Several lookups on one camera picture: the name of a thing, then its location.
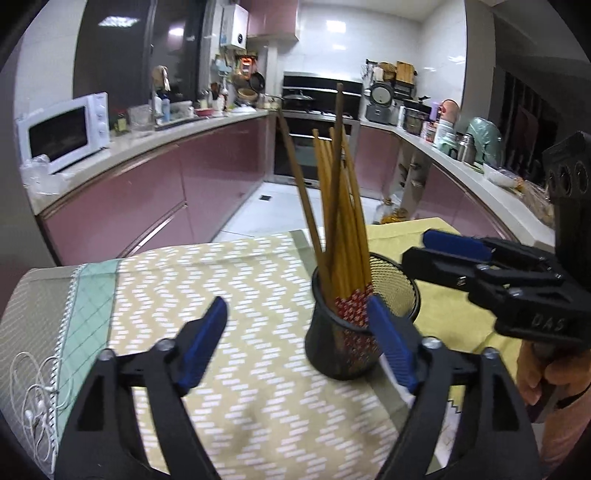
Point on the pink wall cabinet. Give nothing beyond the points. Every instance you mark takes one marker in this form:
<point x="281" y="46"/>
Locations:
<point x="272" y="18"/>

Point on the wooden cutting board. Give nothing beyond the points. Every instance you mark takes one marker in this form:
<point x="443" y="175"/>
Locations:
<point x="406" y="71"/>

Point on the pink kitchen base cabinets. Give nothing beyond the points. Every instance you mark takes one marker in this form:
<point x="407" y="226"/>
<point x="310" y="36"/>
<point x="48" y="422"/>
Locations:
<point x="443" y="194"/>
<point x="138" y="198"/>

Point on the pale green lidded container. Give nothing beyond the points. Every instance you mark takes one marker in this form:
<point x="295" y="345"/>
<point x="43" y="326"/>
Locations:
<point x="445" y="138"/>

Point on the pink jug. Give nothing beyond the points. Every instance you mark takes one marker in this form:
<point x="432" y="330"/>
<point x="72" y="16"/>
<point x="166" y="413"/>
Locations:
<point x="450" y="108"/>

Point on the yellow cloth white lettered band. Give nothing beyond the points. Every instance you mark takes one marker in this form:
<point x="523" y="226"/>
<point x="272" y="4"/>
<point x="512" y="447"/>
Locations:
<point x="452" y="319"/>

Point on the pink bowl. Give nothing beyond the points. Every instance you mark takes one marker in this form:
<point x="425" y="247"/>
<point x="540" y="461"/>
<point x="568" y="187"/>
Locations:
<point x="204" y="111"/>

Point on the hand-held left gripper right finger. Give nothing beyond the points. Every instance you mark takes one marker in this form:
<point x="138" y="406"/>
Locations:
<point x="392" y="341"/>

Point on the light stone kitchen countertop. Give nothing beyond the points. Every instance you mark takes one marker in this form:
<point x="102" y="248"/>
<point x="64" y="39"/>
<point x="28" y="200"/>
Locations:
<point x="147" y="138"/>

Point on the hanging black frying pan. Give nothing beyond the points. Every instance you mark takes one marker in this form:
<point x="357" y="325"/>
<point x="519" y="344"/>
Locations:
<point x="257" y="82"/>

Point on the blue soap bottle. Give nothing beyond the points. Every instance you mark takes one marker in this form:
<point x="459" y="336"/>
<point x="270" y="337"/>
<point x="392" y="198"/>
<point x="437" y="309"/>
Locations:
<point x="166" y="110"/>

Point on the black range hood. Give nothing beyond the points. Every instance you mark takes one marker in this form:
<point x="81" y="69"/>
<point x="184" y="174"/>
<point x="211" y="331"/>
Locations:
<point x="309" y="83"/>

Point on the dark sliding window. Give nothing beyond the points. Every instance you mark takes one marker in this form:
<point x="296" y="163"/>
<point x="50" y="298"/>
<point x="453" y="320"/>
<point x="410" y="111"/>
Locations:
<point x="120" y="55"/>

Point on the white plate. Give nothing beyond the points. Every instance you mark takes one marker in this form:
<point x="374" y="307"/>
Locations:
<point x="242" y="109"/>

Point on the white microwave oven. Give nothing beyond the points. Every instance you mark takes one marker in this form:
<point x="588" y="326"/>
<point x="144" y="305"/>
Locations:
<point x="99" y="120"/>

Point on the clear plastic bag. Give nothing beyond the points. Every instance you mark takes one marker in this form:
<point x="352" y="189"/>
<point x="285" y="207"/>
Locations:
<point x="41" y="180"/>

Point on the grey refrigerator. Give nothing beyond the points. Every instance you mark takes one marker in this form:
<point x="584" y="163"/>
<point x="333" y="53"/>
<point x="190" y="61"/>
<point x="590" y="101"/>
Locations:
<point x="18" y="240"/>

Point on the person's right forearm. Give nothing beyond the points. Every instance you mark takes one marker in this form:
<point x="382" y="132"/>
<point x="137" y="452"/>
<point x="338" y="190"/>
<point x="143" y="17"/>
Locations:
<point x="568" y="438"/>

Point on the black wok with lid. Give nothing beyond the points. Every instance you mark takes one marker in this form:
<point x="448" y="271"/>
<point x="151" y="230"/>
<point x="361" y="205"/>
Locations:
<point x="298" y="98"/>

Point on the black mesh pen holder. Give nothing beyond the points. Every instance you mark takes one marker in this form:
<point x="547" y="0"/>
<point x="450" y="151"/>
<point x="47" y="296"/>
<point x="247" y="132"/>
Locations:
<point x="332" y="341"/>

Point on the white wall water heater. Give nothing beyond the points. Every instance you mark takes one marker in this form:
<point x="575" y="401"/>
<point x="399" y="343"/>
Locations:
<point x="235" y="25"/>

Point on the grey rice cooker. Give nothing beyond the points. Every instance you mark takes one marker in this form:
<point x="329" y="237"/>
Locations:
<point x="382" y="104"/>

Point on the cluttered wall utensil rack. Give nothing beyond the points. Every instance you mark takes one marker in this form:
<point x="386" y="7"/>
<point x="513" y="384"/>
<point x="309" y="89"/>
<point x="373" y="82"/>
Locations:
<point x="235" y="64"/>

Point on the white soap bottle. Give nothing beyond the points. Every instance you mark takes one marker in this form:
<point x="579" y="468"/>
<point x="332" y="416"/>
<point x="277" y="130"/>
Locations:
<point x="158" y="106"/>

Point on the mint green plastic bag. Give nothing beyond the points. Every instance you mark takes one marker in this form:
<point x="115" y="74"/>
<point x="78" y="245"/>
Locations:
<point x="485" y="138"/>

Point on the stainless steel thermos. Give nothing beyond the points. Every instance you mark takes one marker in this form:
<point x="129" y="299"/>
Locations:
<point x="465" y="147"/>

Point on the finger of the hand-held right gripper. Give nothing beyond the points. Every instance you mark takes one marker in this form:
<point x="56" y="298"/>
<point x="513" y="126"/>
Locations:
<point x="438" y="267"/>
<point x="457" y="243"/>

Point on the black wall storage rack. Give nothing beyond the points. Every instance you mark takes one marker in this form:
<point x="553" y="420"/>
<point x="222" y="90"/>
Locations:
<point x="404" y="90"/>

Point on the clear plastic jug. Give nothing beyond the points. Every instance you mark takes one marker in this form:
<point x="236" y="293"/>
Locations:
<point x="140" y="119"/>

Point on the black cooking pot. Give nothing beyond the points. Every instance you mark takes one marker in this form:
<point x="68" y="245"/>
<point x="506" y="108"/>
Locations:
<point x="413" y="122"/>

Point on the woven brown basket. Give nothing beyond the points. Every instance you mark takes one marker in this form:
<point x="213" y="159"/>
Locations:
<point x="247" y="96"/>

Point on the bunch of bamboo chopsticks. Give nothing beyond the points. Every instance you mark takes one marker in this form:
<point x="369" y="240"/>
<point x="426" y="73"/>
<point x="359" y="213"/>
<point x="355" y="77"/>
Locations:
<point x="339" y="240"/>

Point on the green beige patterned tablecloth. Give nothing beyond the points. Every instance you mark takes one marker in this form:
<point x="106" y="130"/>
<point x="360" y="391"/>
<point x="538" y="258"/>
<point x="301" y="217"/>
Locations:
<point x="258" y="300"/>

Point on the black built-in oven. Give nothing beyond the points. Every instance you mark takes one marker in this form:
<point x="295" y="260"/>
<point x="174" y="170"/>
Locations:
<point x="302" y="134"/>

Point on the cooking oil bottle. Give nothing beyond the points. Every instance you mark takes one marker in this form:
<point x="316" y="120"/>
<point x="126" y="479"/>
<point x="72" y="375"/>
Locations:
<point x="392" y="212"/>

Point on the person's right hand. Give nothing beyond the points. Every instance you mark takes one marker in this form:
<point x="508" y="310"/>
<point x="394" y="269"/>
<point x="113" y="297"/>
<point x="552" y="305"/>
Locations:
<point x="531" y="374"/>

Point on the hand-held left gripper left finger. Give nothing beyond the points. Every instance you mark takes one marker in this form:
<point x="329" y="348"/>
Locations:
<point x="203" y="341"/>

